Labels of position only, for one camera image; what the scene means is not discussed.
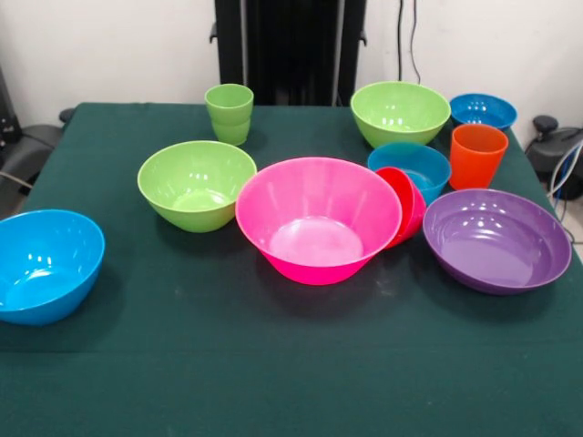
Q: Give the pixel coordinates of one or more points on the large pink plastic bowl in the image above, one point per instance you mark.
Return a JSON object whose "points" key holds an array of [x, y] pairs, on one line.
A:
{"points": [[319, 218]]}

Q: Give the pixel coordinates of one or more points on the green plastic cup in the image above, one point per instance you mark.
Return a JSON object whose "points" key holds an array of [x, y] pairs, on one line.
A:
{"points": [[229, 118]]}

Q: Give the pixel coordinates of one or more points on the green plastic bowl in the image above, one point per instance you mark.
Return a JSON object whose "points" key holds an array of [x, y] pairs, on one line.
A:
{"points": [[196, 186], [398, 116]]}

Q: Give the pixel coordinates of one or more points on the small crimson plastic bowl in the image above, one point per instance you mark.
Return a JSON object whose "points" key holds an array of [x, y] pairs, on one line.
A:
{"points": [[412, 214]]}

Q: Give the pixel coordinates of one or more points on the blue straight-sided bowl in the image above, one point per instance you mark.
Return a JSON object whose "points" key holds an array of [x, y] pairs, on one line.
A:
{"points": [[410, 157]]}

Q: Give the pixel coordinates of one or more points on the dark green tablecloth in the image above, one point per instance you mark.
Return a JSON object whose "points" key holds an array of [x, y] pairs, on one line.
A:
{"points": [[273, 355]]}

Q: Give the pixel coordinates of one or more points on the orange plastic cup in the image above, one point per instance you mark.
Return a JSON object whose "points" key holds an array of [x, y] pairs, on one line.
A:
{"points": [[476, 159]]}

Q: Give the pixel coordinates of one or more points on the wide purple plastic bowl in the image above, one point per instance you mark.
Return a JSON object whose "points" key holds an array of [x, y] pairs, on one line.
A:
{"points": [[496, 241]]}

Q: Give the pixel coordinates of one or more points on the small dark blue bowl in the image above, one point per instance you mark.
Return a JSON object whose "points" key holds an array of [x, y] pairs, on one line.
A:
{"points": [[483, 114]]}

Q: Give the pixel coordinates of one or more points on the large light blue bowl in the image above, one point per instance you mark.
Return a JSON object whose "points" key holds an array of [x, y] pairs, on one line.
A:
{"points": [[45, 268]]}

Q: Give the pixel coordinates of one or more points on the black pedestal leg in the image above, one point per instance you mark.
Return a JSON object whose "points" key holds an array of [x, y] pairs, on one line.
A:
{"points": [[27, 155], [544, 155]]}

